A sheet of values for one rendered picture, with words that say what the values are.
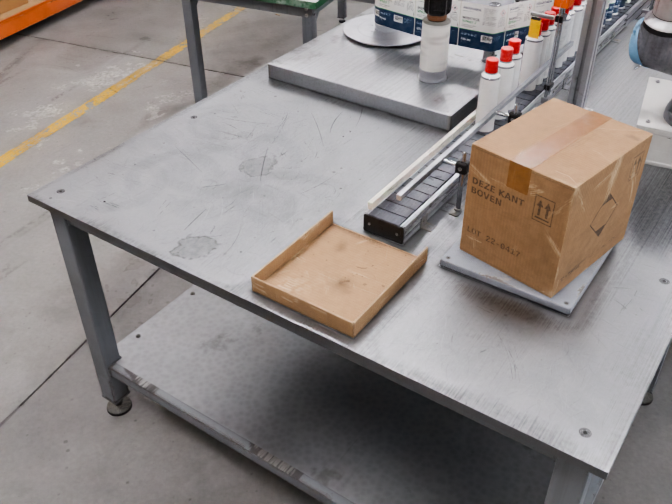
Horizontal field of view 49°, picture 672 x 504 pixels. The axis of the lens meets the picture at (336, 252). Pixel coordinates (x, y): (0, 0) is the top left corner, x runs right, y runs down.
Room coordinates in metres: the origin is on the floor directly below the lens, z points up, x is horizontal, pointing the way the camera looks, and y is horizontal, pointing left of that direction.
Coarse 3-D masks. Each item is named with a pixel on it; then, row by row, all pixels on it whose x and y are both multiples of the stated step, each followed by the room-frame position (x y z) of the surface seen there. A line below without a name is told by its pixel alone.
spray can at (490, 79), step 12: (492, 60) 1.83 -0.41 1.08; (492, 72) 1.82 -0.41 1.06; (480, 84) 1.83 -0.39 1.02; (492, 84) 1.81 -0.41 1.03; (480, 96) 1.83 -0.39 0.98; (492, 96) 1.81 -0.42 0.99; (480, 108) 1.82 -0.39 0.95; (492, 108) 1.81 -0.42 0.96; (492, 120) 1.82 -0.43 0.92; (480, 132) 1.82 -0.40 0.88
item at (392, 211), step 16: (544, 80) 2.15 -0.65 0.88; (528, 96) 2.04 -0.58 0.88; (496, 128) 1.84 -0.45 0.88; (448, 144) 1.76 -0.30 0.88; (464, 144) 1.76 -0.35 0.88; (432, 160) 1.67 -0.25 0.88; (416, 176) 1.59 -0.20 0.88; (432, 176) 1.59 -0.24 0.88; (448, 176) 1.59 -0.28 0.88; (416, 192) 1.52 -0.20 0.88; (432, 192) 1.52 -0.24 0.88; (384, 208) 1.45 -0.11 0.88; (400, 208) 1.45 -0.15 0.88; (416, 208) 1.45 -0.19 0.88; (400, 224) 1.39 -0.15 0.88
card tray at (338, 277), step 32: (320, 224) 1.42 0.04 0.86; (288, 256) 1.32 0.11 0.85; (320, 256) 1.33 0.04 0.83; (352, 256) 1.33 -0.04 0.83; (384, 256) 1.33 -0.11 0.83; (416, 256) 1.33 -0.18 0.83; (256, 288) 1.21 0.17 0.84; (288, 288) 1.22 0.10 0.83; (320, 288) 1.22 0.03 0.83; (352, 288) 1.22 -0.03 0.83; (384, 288) 1.22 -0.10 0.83; (320, 320) 1.11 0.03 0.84; (352, 320) 1.12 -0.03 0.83
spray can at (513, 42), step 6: (510, 42) 1.96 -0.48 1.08; (516, 42) 1.95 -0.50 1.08; (516, 48) 1.95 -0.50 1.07; (516, 54) 1.95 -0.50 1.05; (516, 60) 1.94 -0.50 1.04; (516, 66) 1.94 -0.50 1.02; (516, 72) 1.94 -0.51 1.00; (516, 78) 1.95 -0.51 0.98; (516, 84) 1.95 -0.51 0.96; (510, 102) 1.94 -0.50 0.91; (510, 108) 1.94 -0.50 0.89
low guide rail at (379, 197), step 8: (472, 112) 1.87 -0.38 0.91; (464, 120) 1.82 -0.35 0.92; (472, 120) 1.85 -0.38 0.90; (456, 128) 1.78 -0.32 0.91; (464, 128) 1.81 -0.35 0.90; (448, 136) 1.74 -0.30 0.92; (440, 144) 1.70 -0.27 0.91; (432, 152) 1.66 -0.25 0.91; (416, 160) 1.61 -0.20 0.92; (424, 160) 1.63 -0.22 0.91; (408, 168) 1.58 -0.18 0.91; (416, 168) 1.59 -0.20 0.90; (400, 176) 1.54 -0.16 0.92; (408, 176) 1.56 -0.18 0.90; (392, 184) 1.50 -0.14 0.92; (400, 184) 1.53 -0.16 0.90; (384, 192) 1.47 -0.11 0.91; (376, 200) 1.44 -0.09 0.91; (368, 208) 1.43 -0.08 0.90
